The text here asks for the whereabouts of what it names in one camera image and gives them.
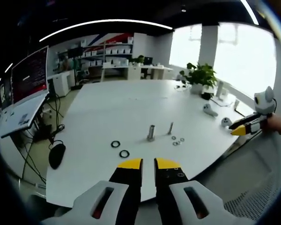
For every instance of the thin metal threaded stud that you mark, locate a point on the thin metal threaded stud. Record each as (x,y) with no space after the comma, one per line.
(170,128)

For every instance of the white cylindrical bottle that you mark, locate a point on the white cylindrical bottle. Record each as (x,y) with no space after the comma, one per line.
(220,89)

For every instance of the white storage shelf with bins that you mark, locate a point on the white storage shelf with bins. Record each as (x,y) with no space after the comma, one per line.
(107,50)

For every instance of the person's right hand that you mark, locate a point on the person's right hand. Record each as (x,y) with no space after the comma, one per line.
(279,124)

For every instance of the white cabinet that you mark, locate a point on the white cabinet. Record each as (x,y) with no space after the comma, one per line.
(62,83)

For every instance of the computer monitor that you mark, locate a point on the computer monitor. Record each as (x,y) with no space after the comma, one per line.
(30,75)

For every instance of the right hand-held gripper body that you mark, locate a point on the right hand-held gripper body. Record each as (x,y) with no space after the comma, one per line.
(264,102)

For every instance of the small black pot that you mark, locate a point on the small black pot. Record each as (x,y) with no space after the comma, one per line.
(206,96)

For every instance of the white background desk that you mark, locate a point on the white background desk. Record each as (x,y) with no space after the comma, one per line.
(140,70)

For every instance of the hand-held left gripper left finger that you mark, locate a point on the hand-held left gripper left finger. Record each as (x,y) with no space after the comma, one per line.
(100,201)

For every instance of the white side desk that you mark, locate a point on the white side desk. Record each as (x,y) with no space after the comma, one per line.
(21,117)

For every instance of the curved ceiling light strip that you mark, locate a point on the curved ceiling light strip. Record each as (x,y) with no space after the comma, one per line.
(103,24)

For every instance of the green potted plant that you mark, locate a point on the green potted plant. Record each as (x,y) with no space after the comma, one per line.
(200,75)

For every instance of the thick metal threaded stud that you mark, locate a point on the thick metal threaded stud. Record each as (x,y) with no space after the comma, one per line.
(151,132)

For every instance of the grey mesh chair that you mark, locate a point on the grey mesh chair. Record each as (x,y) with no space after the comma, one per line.
(250,199)

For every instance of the small background monitor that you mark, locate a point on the small background monitor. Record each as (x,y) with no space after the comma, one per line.
(148,60)

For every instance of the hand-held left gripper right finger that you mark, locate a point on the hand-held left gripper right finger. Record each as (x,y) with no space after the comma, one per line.
(175,204)

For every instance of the small background plant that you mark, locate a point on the small background plant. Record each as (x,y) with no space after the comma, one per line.
(137,59)

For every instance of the black oval floor object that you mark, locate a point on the black oval floor object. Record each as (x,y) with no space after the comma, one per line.
(56,155)

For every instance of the white papers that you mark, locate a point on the white papers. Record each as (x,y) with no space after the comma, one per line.
(223,100)

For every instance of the black rubber washer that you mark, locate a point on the black rubber washer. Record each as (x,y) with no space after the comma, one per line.
(120,154)
(112,144)

